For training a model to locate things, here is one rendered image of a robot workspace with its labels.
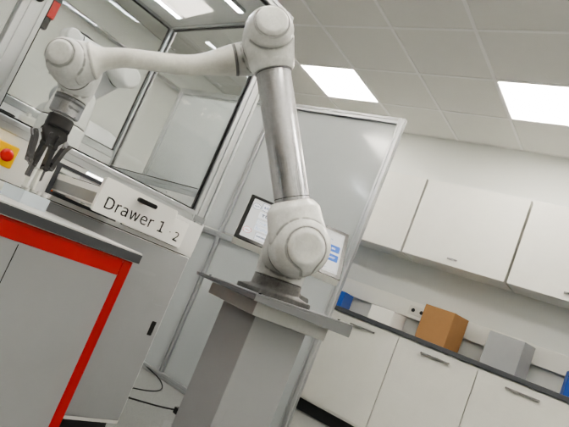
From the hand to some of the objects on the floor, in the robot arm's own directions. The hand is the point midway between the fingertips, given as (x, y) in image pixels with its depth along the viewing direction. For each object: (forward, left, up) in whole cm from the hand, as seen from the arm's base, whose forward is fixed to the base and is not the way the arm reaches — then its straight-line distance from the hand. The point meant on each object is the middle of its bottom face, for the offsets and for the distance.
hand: (32, 178), depth 159 cm
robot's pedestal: (-29, -68, -88) cm, 115 cm away
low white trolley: (-10, +13, -83) cm, 85 cm away
